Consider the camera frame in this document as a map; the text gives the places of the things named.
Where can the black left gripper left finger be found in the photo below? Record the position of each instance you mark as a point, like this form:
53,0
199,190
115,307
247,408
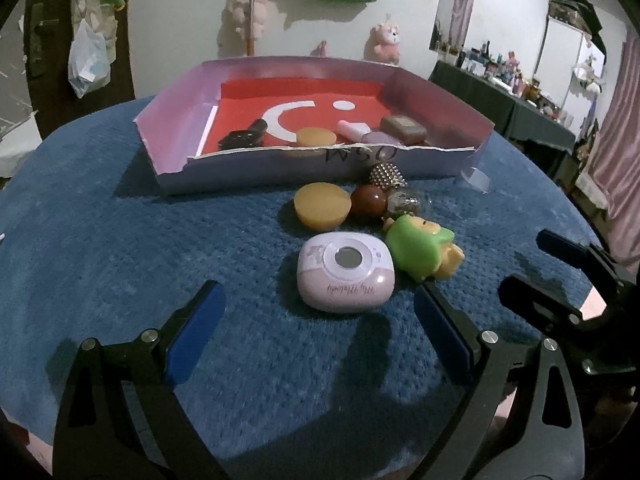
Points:
119,416

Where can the orange makeup sponge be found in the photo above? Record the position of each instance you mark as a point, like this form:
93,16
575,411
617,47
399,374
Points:
315,137
322,206

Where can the dark side table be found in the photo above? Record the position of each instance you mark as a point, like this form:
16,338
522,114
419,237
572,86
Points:
513,118

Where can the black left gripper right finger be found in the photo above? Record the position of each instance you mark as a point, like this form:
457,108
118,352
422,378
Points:
519,417

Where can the studded glitter jar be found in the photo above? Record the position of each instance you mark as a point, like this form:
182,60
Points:
401,198

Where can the pink round compact device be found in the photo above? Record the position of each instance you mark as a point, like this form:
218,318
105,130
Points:
345,272

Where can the pink curtain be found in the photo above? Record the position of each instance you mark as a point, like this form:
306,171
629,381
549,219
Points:
614,161

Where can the green yellow toy figure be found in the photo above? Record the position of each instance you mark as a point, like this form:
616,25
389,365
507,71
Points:
421,248

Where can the blue textured table cloth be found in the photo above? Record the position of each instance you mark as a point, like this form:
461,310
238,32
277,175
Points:
92,248

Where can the clear plastic cup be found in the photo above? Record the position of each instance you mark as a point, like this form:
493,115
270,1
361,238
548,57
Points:
474,179

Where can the orange grey mop handle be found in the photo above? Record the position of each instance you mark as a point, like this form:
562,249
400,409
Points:
250,41

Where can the dark red ball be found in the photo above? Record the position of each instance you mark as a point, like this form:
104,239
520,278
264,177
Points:
368,200

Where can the pink plush toy centre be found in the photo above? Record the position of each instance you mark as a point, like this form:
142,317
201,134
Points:
238,10

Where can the pink plush toy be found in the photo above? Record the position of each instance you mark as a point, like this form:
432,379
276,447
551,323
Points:
238,10
386,48

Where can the pink nail polish bottle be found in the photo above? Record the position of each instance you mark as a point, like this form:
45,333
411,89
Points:
360,132

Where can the pink cardboard tray box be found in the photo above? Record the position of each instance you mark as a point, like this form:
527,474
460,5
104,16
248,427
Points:
181,127

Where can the grey eye shadow case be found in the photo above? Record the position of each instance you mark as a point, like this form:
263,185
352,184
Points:
403,128

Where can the pink plush toy right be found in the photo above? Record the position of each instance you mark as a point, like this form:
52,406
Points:
386,48

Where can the dark wooden door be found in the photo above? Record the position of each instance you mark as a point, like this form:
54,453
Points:
53,99

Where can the brass door handle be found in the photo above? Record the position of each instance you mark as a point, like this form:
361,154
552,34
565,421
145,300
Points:
39,27

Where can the black lipstick tube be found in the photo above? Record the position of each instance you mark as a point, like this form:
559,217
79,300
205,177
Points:
251,137

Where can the hanging fabric organizer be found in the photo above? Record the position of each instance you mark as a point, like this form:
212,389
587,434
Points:
100,17

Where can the clear plastic bag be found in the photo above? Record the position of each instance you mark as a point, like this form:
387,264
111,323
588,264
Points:
89,68

